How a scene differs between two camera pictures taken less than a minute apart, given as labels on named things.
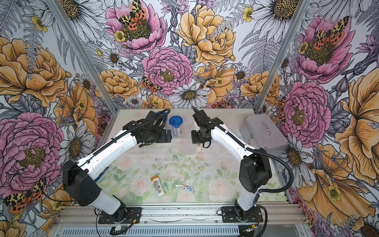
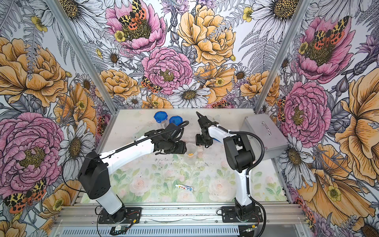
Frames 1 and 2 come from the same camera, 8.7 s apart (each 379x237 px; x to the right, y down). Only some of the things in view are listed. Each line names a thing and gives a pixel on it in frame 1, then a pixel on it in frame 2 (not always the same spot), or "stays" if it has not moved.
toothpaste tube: [184, 186] stays
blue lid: [159, 112] stays
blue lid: [175, 121] stays
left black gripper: [162, 138] to [180, 149]
